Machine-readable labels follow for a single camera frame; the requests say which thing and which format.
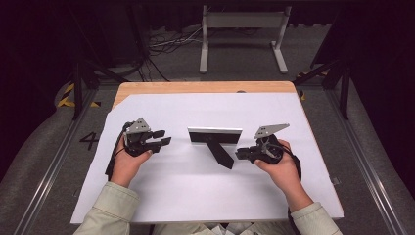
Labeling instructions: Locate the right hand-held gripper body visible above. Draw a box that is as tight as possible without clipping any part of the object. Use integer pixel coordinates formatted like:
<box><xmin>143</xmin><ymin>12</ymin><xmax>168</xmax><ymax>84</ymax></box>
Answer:
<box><xmin>249</xmin><ymin>122</ymin><xmax>291</xmax><ymax>165</ymax></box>

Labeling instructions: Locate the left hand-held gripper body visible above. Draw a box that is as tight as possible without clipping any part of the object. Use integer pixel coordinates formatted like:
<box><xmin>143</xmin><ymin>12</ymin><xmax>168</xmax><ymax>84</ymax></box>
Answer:
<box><xmin>122</xmin><ymin>117</ymin><xmax>163</xmax><ymax>158</ymax></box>

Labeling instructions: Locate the person's right hand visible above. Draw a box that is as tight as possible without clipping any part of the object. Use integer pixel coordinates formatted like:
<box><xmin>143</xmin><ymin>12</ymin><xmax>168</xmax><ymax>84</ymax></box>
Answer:
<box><xmin>254</xmin><ymin>139</ymin><xmax>304</xmax><ymax>199</ymax></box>

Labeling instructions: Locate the person's left hand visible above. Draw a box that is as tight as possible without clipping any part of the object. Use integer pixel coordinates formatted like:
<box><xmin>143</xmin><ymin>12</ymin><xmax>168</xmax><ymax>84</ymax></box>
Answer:
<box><xmin>110</xmin><ymin>134</ymin><xmax>154</xmax><ymax>189</ymax></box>

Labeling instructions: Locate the white paper sheet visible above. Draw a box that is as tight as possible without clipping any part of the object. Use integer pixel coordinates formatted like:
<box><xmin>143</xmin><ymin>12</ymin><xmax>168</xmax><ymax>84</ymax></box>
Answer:
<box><xmin>69</xmin><ymin>92</ymin><xmax>345</xmax><ymax>225</ymax></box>

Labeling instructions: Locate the person's light jacket torso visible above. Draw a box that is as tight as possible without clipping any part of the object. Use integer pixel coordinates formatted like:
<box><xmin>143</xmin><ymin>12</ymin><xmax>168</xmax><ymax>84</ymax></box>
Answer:
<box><xmin>150</xmin><ymin>221</ymin><xmax>292</xmax><ymax>235</ymax></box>

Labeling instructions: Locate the black metal stand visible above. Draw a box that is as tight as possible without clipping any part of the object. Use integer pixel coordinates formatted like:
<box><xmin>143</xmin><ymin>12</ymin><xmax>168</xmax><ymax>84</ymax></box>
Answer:
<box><xmin>294</xmin><ymin>8</ymin><xmax>352</xmax><ymax>121</ymax></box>
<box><xmin>67</xmin><ymin>4</ymin><xmax>171</xmax><ymax>121</ymax></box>

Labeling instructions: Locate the yellow black hazard tape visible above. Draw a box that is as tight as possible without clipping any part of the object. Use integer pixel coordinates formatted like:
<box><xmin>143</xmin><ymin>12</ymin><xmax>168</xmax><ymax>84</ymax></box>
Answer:
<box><xmin>57</xmin><ymin>82</ymin><xmax>101</xmax><ymax>109</ymax></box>

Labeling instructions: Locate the white metal stand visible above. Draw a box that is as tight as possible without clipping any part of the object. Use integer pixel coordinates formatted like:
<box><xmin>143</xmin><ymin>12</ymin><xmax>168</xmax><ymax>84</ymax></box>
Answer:
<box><xmin>199</xmin><ymin>4</ymin><xmax>293</xmax><ymax>75</ymax></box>

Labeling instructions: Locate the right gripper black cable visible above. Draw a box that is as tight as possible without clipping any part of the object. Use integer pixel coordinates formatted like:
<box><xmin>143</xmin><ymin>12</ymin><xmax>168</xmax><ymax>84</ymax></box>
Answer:
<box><xmin>281</xmin><ymin>143</ymin><xmax>303</xmax><ymax>235</ymax></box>

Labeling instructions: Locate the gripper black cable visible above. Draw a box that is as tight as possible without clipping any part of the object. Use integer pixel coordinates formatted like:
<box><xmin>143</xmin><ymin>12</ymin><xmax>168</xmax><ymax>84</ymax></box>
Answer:
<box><xmin>104</xmin><ymin>121</ymin><xmax>133</xmax><ymax>182</ymax></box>
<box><xmin>281</xmin><ymin>143</ymin><xmax>303</xmax><ymax>235</ymax></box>

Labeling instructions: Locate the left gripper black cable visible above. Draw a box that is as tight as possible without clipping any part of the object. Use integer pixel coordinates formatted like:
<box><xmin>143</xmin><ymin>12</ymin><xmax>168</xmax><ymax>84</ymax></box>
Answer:
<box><xmin>104</xmin><ymin>121</ymin><xmax>133</xmax><ymax>182</ymax></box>

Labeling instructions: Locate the bundle of floor cables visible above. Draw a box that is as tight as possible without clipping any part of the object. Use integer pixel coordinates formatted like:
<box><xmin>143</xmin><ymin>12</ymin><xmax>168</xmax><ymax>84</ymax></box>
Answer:
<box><xmin>148</xmin><ymin>26</ymin><xmax>206</xmax><ymax>57</ymax></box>

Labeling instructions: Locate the aluminium floor rail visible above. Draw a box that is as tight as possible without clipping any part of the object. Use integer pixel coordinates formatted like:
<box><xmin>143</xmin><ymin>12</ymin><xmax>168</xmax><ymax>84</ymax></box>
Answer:
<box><xmin>325</xmin><ymin>87</ymin><xmax>408</xmax><ymax>235</ymax></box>
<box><xmin>12</xmin><ymin>87</ymin><xmax>100</xmax><ymax>235</ymax></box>

